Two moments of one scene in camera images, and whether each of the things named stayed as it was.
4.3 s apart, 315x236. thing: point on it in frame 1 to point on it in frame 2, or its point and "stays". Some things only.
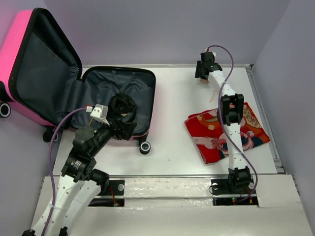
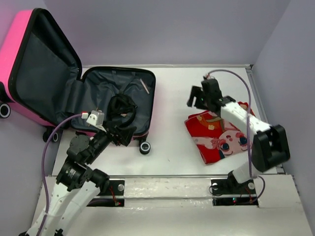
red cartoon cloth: (209, 138) stays
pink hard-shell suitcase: (41, 76) stays
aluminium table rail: (280, 166) stays
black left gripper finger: (118, 120) to (112, 125)
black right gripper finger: (198, 73) to (196, 91)
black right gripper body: (215, 63) to (204, 105)
